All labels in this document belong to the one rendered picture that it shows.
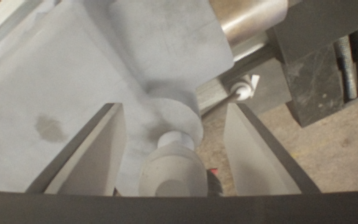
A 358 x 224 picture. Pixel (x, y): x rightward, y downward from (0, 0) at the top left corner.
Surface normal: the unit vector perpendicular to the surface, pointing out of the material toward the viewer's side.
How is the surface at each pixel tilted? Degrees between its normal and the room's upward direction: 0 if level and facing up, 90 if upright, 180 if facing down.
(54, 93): 0
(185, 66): 17
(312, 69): 0
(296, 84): 0
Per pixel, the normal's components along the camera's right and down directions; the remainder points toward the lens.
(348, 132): 0.00, 0.49
